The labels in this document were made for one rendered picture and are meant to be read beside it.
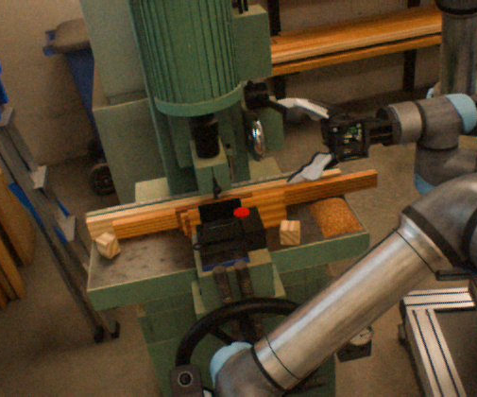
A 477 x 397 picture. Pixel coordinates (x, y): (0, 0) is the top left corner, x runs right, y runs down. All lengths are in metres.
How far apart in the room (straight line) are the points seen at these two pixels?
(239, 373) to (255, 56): 0.75
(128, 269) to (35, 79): 2.55
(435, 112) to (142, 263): 0.65
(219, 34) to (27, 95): 2.72
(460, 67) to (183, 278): 0.77
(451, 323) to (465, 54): 0.98
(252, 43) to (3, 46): 2.46
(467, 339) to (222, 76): 1.26
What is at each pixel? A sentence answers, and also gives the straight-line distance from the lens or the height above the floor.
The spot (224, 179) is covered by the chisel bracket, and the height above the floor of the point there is 1.03.
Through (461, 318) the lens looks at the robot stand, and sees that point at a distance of 1.92.
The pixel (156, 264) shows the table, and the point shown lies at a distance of 1.08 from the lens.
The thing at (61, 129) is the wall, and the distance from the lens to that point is 3.63.
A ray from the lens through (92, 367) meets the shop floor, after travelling 2.17.
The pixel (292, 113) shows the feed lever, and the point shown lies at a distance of 0.82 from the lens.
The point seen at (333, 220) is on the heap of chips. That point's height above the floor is 0.92.
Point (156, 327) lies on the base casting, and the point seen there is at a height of 0.76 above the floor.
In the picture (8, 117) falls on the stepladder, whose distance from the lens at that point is 1.81.
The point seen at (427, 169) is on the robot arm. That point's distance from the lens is 1.02.
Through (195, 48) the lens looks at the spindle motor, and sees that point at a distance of 0.92.
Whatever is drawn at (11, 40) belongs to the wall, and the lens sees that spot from 3.46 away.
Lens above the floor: 1.58
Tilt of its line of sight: 33 degrees down
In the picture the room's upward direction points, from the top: 8 degrees counter-clockwise
